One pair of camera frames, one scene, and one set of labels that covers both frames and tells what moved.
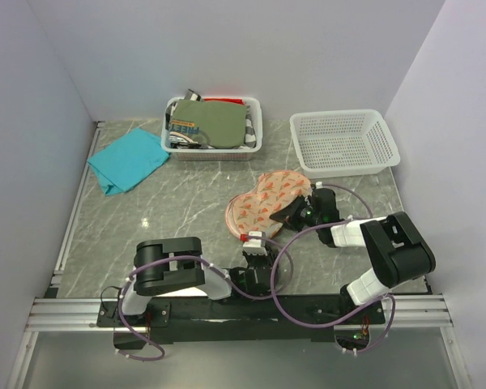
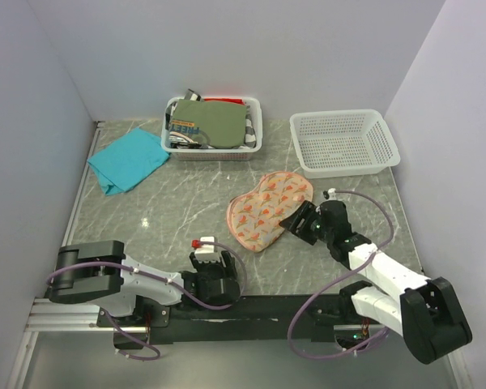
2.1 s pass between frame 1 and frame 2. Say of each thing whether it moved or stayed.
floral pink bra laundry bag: stayed
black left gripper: moved
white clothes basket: stayed
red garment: stayed
